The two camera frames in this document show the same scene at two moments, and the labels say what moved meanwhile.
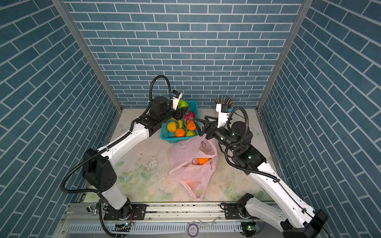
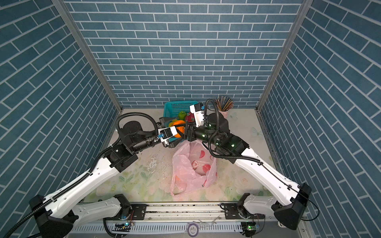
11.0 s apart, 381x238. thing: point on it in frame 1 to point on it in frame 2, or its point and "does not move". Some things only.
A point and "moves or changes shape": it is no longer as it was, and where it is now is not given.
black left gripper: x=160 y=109 to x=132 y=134
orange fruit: x=202 y=161 to x=181 y=128
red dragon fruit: x=189 y=117 does not move
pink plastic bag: x=192 y=161 moves or changes shape
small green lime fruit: x=182 y=103 moves or changes shape
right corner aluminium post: x=304 y=8 does not move
